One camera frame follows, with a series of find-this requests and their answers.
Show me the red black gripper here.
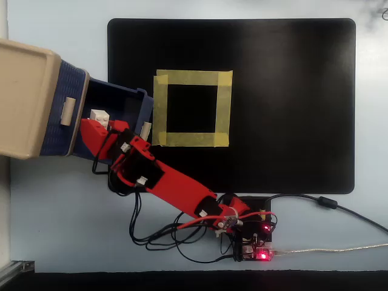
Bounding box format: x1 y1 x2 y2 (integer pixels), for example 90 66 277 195
79 118 152 163

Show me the white toy brick cube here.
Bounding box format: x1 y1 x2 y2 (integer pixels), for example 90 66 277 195
90 109 111 128

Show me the blue woven-pattern drawer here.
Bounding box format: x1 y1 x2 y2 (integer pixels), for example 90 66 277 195
72 77 155 166
39 59 86 157

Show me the beige cylindrical drawer knob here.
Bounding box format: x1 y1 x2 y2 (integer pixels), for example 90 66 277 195
59 96 76 126

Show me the beige plastic drawer cabinet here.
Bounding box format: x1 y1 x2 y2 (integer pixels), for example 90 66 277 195
0 38 90 161

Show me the yellow masking tape strip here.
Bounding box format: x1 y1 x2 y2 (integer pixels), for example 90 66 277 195
214 70 234 148
152 75 169 147
156 70 234 87
151 132 230 148

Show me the black table mat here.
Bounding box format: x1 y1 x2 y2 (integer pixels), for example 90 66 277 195
107 18 356 195

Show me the red controller circuit board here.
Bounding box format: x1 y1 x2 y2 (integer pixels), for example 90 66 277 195
241 244 274 262

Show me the black servo wire bundle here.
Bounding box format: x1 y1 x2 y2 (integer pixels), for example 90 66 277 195
90 130 240 264

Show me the pink-red loose wire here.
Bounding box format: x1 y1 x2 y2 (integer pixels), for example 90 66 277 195
176 211 277 230

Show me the aluminium frame profile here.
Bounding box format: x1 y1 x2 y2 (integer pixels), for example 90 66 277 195
0 259 36 275

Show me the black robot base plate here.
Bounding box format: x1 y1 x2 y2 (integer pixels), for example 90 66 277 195
235 196 275 262

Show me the black power cable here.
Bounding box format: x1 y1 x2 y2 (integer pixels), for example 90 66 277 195
263 193 388 235

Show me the silver USB cable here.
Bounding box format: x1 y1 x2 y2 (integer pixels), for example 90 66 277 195
271 243 388 256

